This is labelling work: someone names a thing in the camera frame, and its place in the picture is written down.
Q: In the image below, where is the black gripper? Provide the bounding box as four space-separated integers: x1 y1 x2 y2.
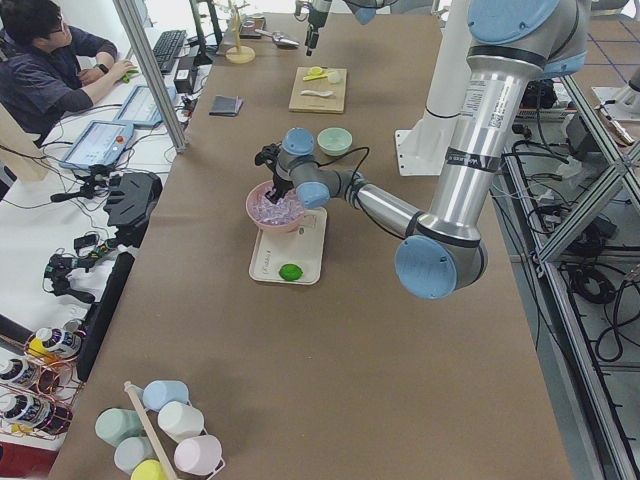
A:
266 166 294 204
305 23 320 56

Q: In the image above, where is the white ceramic spoon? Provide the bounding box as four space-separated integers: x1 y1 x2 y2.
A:
300 89 335 98

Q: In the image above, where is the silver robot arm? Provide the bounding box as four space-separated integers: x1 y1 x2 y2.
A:
266 1 591 299

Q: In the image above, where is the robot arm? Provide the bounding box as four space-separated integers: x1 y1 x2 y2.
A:
294 0 394 56

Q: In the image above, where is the pile of ice cubes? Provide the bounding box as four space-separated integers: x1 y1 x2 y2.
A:
250 194 304 225

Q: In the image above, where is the pink bowl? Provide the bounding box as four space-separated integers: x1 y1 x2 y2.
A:
245 180 305 233

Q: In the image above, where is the mint green bowl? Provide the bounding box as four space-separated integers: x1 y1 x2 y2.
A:
317 127 353 157

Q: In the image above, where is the metal scoop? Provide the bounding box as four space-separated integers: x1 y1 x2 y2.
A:
256 29 300 49

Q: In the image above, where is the yellow plastic knife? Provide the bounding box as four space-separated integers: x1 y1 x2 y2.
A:
302 73 329 82

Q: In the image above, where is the white lemon half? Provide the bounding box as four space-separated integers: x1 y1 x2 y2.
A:
327 71 342 84

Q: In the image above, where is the bamboo cutting board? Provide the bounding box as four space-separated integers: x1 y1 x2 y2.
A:
288 67 347 114

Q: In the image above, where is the wooden mug tree stand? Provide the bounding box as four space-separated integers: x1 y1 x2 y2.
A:
225 0 255 64

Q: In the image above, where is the cream rectangular tray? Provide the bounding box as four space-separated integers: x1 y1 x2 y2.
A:
248 208 328 285

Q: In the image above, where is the green lime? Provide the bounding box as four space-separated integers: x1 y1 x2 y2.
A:
278 263 304 282

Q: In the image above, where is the grey folded cloth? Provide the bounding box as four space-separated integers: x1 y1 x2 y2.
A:
208 95 243 117

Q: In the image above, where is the black keyboard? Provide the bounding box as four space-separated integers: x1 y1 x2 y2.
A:
152 30 186 75

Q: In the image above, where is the black controller device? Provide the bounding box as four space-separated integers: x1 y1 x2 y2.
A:
103 172 163 248

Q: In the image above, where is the blue teach pendant far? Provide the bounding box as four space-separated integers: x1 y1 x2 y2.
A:
113 85 162 128

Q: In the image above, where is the blue teach pendant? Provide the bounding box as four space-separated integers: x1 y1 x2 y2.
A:
59 120 134 171
113 85 162 128

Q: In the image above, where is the blue teach pendant near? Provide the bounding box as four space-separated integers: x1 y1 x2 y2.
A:
59 120 134 171

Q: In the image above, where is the blue cup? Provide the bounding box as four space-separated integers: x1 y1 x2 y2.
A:
142 380 190 412

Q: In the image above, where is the white cup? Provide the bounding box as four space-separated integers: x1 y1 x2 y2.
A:
157 401 205 443

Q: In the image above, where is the seated person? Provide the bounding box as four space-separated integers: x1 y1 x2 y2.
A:
1 1 136 145

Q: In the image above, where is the pink cup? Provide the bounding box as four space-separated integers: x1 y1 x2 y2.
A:
174 435 225 476

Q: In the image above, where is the bottle with white cap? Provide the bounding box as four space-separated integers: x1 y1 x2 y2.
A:
35 327 82 360

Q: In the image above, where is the green cup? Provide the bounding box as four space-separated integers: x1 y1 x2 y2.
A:
94 408 143 447

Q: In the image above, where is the grey cup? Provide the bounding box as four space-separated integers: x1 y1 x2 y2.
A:
114 436 156 475

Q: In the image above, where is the yellow cup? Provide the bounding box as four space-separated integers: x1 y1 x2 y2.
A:
130 459 168 480

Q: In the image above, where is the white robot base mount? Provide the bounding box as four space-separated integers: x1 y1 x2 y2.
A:
395 0 471 176

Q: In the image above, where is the aluminium frame post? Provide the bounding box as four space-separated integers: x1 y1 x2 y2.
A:
113 0 187 154

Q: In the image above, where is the copper wire bottle rack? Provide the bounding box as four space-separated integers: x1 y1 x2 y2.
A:
1 333 82 440

